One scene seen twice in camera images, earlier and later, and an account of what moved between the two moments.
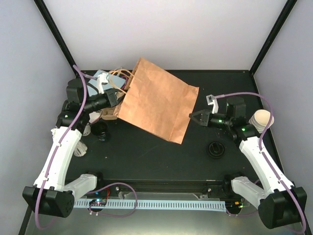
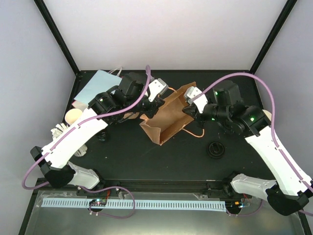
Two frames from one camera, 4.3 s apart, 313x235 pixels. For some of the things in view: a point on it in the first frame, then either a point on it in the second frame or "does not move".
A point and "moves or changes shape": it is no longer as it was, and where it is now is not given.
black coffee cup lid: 215,149 does not move
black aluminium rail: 209,186 does not move
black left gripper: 111,100 -> 158,102
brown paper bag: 158,101 moves or changes shape
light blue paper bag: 113,82 does not move
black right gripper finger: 203,119 -> 192,110
